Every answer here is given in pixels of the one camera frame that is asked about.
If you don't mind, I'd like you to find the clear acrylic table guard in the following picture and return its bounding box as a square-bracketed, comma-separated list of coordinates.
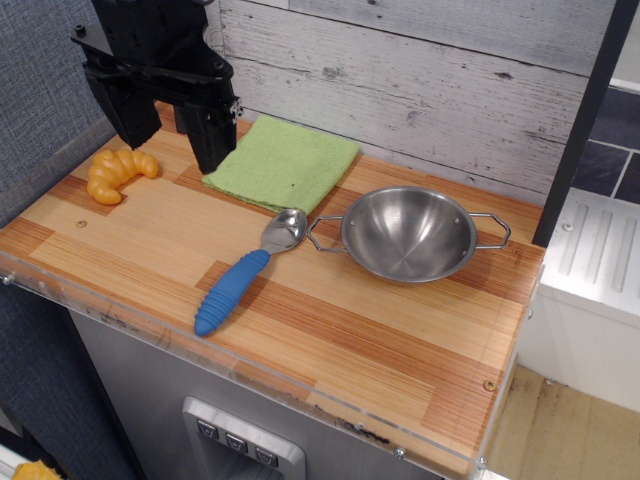
[1, 253, 488, 479]

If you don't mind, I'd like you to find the silver metal two-handled pot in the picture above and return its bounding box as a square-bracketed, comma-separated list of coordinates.
[307, 186, 511, 283]

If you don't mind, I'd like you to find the ice dispenser button panel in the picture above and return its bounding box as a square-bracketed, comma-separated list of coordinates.
[182, 396, 307, 479]

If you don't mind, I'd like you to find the black vertical post right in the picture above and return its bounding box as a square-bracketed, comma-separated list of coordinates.
[532, 0, 639, 247]

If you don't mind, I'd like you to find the yellow toy at corner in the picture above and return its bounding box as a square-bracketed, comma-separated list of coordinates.
[11, 461, 62, 480]

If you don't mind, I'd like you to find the white toy sink unit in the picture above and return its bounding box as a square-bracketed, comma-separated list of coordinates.
[516, 189, 639, 411]

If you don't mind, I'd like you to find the blue-handled metal spoon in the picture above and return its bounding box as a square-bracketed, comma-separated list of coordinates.
[194, 209, 307, 337]

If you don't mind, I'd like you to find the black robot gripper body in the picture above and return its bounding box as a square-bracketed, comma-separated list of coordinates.
[71, 1, 241, 118]

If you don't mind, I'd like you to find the orange plastic croissant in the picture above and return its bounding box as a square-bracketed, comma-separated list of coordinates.
[87, 150, 159, 206]

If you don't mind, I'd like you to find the green folded cloth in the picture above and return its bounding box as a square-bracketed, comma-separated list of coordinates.
[202, 115, 359, 214]

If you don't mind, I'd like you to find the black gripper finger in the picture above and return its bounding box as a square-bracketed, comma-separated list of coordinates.
[85, 69, 161, 149]
[180, 103, 236, 175]

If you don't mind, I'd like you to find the silver toy fridge cabinet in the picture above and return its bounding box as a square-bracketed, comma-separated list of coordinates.
[71, 313, 435, 479]

